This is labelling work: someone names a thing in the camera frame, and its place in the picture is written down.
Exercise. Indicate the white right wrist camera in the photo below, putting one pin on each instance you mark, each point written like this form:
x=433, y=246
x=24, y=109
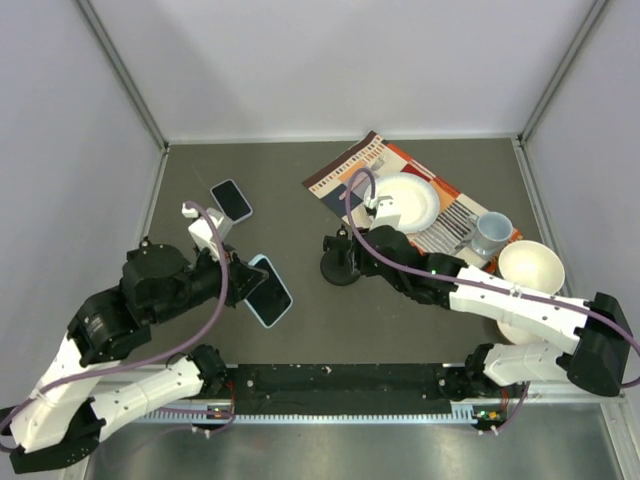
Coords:
x=382, y=211

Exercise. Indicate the black phone stand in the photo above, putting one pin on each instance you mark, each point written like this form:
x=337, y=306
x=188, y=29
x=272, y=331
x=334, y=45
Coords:
x=336, y=264

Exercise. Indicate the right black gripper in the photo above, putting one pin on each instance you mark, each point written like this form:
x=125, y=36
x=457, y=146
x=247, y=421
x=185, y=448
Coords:
x=360, y=254

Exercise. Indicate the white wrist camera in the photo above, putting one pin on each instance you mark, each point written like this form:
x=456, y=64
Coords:
x=382, y=211
x=200, y=230

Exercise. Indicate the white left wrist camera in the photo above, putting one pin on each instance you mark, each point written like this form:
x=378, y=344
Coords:
x=200, y=230

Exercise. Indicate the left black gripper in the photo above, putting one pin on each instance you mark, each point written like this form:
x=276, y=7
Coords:
x=242, y=279

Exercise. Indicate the purple case phone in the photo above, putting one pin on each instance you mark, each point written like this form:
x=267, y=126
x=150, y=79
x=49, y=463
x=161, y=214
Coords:
x=231, y=201

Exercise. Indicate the light blue mug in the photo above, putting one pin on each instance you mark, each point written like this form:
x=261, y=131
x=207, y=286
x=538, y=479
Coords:
x=489, y=233

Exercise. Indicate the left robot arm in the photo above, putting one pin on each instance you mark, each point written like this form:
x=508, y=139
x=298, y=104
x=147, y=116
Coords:
x=66, y=421

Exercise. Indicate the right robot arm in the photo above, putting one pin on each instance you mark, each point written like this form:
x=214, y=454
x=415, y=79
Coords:
x=586, y=342

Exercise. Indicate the white bowl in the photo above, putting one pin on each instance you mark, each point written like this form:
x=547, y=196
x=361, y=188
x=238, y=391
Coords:
x=532, y=265

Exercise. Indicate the blue case phone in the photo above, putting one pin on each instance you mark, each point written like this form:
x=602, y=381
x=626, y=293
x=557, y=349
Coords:
x=271, y=300

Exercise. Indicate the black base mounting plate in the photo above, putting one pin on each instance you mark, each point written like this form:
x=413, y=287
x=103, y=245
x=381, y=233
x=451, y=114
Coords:
x=337, y=389

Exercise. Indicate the white paper plate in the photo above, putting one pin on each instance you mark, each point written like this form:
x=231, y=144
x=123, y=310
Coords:
x=418, y=201

